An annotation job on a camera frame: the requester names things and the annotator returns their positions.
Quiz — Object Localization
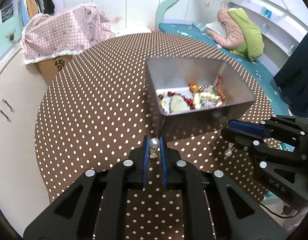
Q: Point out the dark hanging garment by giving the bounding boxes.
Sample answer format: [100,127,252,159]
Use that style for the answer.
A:
[273,30,308,118]

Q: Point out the cardboard box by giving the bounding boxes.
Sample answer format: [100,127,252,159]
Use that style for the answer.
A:
[37,55,73,85]

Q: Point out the white bedside shelf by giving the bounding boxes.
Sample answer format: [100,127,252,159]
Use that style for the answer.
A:
[229,0,308,58]

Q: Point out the teal drawer unit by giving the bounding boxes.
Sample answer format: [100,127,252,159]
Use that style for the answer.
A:
[0,12,23,58]

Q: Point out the red bead bracelet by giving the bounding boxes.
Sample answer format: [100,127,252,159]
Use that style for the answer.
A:
[158,91,194,107]

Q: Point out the white pillow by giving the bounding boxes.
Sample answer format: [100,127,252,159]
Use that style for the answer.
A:
[205,21,227,37]

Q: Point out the cream bead bracelet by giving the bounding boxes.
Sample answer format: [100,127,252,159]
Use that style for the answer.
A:
[194,92,228,110]

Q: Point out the pink checked cover cloth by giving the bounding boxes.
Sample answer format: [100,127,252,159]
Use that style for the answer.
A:
[20,2,117,65]

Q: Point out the pearl earring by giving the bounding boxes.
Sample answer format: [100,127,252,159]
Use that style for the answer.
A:
[149,138,160,159]
[224,142,235,158]

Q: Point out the folded jeans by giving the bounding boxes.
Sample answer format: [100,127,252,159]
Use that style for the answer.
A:
[0,4,20,28]

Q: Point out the white panelled wardrobe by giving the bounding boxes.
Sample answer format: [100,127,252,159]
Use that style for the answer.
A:
[42,0,169,34]

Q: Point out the pink and green quilt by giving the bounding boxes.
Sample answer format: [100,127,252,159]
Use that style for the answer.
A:
[206,7,265,62]

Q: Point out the jade pendant with red cord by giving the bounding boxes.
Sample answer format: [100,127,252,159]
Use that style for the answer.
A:
[169,96,191,113]

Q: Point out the brown polka dot tablecloth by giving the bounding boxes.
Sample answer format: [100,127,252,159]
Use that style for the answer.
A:
[34,32,274,240]

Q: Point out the white low cabinet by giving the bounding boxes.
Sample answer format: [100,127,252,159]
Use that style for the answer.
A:
[0,46,52,205]

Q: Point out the black cable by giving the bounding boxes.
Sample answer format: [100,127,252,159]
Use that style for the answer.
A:
[259,203,298,218]

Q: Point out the grey metal tin box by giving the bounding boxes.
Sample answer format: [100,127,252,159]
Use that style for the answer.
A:
[145,56,257,142]

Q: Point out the teal bunk bed frame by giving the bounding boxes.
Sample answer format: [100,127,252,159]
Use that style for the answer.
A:
[155,0,194,32]

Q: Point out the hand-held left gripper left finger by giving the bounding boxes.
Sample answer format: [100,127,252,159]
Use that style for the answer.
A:
[23,135,148,240]

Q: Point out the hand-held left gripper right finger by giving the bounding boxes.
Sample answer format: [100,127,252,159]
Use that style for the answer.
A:
[159,137,292,240]

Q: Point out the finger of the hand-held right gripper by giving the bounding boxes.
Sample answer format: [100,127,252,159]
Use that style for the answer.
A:
[228,115,308,155]
[221,129,308,201]

